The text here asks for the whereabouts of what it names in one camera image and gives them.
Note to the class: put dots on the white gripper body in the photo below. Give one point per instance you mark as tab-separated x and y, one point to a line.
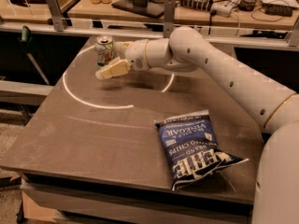
135	54

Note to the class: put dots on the metal rail barrier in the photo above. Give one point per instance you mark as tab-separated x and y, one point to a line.
225	37

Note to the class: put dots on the black keyboard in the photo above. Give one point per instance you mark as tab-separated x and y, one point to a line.
279	10

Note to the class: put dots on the black monitor stand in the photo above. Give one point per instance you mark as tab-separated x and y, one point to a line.
141	7

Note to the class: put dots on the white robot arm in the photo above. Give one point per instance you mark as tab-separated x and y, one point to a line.
274	106

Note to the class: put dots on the green white 7up can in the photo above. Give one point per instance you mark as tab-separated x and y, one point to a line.
104	47

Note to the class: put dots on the metal bracket post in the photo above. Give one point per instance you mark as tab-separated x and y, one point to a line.
56	15
169	15

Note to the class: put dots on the left metal bracket post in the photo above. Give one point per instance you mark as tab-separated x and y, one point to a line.
56	15

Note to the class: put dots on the green handled tool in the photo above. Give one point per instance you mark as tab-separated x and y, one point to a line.
25	40

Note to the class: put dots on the middle metal bracket post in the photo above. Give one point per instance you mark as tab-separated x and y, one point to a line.
169	15

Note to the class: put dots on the blue kettle chips bag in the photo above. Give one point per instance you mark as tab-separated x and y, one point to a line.
191	148

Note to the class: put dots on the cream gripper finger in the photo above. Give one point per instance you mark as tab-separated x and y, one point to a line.
116	68
121	46

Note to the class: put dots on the power strip with cables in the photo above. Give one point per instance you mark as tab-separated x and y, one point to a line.
223	10

